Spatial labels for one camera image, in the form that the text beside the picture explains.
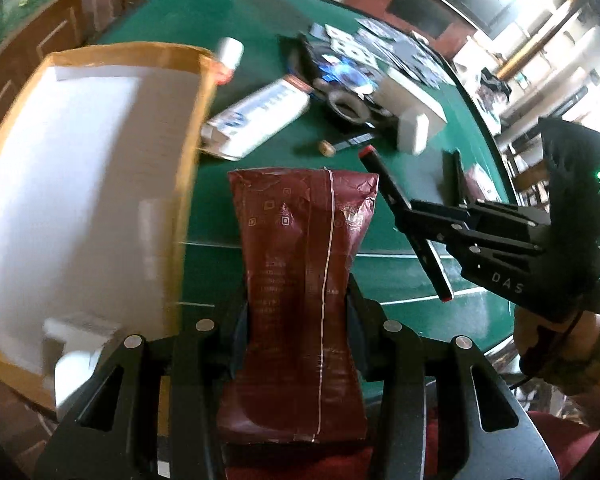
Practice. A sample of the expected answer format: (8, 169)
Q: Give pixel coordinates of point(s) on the wooden cabinet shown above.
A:
(30, 50)

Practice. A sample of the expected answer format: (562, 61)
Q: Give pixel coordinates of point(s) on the red and white paper card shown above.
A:
(480, 182)

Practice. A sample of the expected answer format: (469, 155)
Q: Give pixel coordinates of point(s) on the person's right hand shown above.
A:
(545, 345)

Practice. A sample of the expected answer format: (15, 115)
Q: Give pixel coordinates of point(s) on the dark red snack packet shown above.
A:
(290, 260)

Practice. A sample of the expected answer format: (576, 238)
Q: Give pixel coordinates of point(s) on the spread of playing cards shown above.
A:
(405, 55)

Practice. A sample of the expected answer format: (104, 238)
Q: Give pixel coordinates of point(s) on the white bottle with red cap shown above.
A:
(230, 52)

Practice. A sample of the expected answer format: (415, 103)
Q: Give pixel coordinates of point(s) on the black marker pen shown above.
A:
(355, 141)

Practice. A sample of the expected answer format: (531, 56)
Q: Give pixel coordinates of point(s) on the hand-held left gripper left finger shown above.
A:
(239, 345)

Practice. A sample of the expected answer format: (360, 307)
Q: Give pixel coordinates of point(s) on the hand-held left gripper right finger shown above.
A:
(355, 340)

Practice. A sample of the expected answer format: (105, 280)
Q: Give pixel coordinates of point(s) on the brown cardboard box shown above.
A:
(80, 160)

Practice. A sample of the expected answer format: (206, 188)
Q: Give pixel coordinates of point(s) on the white USB charger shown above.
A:
(412, 132)

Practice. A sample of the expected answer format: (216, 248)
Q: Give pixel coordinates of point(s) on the black tape roll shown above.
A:
(332, 105)

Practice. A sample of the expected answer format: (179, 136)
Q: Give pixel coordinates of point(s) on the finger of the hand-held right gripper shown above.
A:
(385, 175)
(432, 265)

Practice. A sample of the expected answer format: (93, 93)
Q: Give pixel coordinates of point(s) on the white and blue carton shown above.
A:
(260, 115)

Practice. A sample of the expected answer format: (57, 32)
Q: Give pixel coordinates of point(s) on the small cork piece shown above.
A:
(325, 148)

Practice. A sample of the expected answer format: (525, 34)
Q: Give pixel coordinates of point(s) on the beige paper box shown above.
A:
(410, 97)

